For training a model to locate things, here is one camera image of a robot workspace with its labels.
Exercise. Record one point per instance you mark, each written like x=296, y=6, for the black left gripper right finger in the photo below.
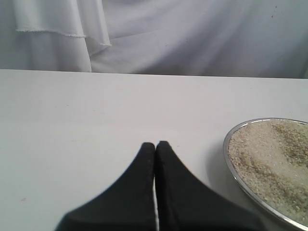
x=186, y=204

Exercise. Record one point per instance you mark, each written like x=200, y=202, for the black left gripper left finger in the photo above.
x=127, y=205

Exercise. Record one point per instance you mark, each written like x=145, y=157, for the steel plate of rice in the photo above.
x=268, y=158

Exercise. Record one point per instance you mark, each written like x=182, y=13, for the white backdrop curtain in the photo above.
x=233, y=38

